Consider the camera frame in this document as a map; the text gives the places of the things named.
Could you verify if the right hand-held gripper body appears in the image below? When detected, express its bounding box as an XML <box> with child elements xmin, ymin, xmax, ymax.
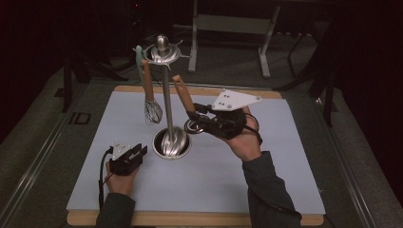
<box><xmin>202</xmin><ymin>88</ymin><xmax>262</xmax><ymax>141</ymax></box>

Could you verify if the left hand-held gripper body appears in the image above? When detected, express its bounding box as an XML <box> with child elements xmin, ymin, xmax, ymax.
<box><xmin>108</xmin><ymin>140</ymin><xmax>141</xmax><ymax>177</ymax></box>

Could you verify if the wooden handle mesh strainer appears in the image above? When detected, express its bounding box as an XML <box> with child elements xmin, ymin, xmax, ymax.
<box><xmin>172</xmin><ymin>74</ymin><xmax>206</xmax><ymax>135</ymax></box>

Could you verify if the steel utensil rack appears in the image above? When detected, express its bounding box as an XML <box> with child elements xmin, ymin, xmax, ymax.
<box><xmin>142</xmin><ymin>33</ymin><xmax>193</xmax><ymax>161</ymax></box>

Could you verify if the wooden handle wire whisk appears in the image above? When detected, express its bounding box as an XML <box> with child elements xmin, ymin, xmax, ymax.
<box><xmin>141</xmin><ymin>58</ymin><xmax>163</xmax><ymax>125</ymax></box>

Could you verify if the pale green utensil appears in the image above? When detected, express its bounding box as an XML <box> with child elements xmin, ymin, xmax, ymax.
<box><xmin>134</xmin><ymin>45</ymin><xmax>145</xmax><ymax>84</ymax></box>

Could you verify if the person's left hand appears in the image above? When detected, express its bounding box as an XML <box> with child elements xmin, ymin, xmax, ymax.
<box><xmin>105</xmin><ymin>161</ymin><xmax>141</xmax><ymax>198</ymax></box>

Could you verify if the person's right hand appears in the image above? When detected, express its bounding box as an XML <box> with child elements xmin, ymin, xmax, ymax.
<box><xmin>222</xmin><ymin>105</ymin><xmax>264</xmax><ymax>162</ymax></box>

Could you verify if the grey metal shelf stand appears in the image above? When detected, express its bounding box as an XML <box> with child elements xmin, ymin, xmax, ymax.
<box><xmin>188</xmin><ymin>0</ymin><xmax>281</xmax><ymax>79</ymax></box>

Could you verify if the black metal stand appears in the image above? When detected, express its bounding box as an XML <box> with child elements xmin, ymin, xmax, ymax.
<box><xmin>274</xmin><ymin>25</ymin><xmax>339</xmax><ymax>127</ymax></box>
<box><xmin>61</xmin><ymin>47</ymin><xmax>128</xmax><ymax>114</ymax></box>

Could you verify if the metal floor rail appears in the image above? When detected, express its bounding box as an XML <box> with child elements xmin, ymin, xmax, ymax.
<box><xmin>0</xmin><ymin>84</ymin><xmax>91</xmax><ymax>224</ymax></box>
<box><xmin>315</xmin><ymin>96</ymin><xmax>378</xmax><ymax>228</ymax></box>
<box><xmin>177</xmin><ymin>83</ymin><xmax>286</xmax><ymax>91</ymax></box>

